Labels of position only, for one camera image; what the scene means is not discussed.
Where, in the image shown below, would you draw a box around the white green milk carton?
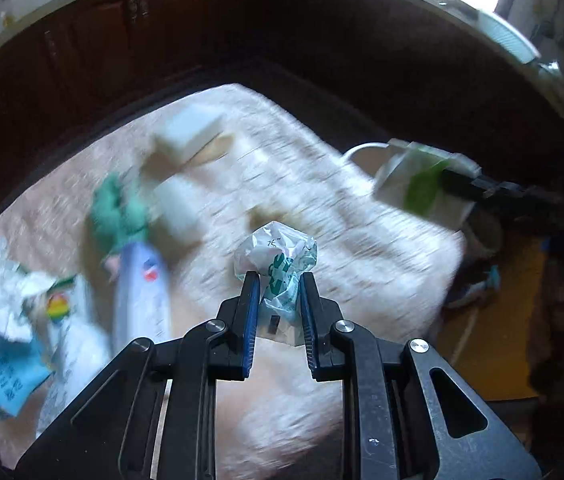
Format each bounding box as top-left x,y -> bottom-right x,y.
373,139 -> 482,231

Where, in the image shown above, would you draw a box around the clear green plastic bag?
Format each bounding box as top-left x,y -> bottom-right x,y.
233,221 -> 318,347

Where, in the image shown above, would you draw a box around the blue snack pouch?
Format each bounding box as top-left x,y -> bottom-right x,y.
0,336 -> 53,418

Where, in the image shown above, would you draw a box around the white nutrition label bag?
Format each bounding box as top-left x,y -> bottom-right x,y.
35,318 -> 111,438

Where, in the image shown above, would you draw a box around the white round trash bin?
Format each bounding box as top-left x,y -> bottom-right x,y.
341,142 -> 389,178

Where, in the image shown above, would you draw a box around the dark wood kitchen cabinets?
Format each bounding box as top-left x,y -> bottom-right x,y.
0,0 -> 564,205

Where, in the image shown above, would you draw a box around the white box with logo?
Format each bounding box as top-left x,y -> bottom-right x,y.
111,242 -> 171,353

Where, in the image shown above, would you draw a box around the quilted beige table cover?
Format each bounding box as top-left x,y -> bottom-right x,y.
0,84 -> 464,479

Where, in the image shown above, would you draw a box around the white rounded foam block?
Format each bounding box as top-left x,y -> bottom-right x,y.
152,176 -> 205,248

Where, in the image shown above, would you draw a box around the rainbow logo medicine box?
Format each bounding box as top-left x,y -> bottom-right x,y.
24,274 -> 95,353

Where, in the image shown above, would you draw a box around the green knitted cloth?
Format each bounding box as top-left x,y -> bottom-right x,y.
90,172 -> 149,256

